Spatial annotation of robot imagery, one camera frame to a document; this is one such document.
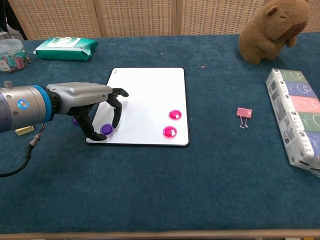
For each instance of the brown capybara plush toy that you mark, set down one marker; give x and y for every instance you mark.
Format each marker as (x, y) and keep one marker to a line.
(270, 32)

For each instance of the pink binder clip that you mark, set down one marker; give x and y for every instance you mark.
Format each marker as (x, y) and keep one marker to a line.
(244, 112)

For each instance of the green wet wipes pack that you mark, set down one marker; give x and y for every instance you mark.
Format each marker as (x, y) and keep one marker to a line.
(65, 48)

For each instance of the red round magnet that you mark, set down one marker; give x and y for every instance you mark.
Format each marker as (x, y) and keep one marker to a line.
(175, 114)
(170, 131)

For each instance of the blue carpet table cover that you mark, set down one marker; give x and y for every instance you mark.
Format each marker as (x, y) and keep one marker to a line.
(150, 195)

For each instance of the yellow binder clip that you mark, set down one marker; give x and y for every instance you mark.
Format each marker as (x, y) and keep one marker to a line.
(25, 131)

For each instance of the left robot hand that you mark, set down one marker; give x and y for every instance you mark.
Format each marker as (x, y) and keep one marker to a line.
(80, 96)

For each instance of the clear jar of binder clips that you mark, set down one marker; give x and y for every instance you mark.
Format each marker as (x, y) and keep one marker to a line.
(12, 56)

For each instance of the multicolour tissue packs bundle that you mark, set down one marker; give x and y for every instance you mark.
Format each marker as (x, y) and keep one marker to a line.
(295, 112)

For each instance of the purple round magnet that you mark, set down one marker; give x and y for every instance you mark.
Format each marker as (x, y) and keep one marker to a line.
(74, 121)
(107, 128)

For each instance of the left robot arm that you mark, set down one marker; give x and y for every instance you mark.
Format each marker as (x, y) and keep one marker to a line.
(20, 107)

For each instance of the white magnetic board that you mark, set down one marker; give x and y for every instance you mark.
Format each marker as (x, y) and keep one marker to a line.
(150, 100)

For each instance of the wicker folding screen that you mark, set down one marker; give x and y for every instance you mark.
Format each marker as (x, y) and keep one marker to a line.
(137, 17)

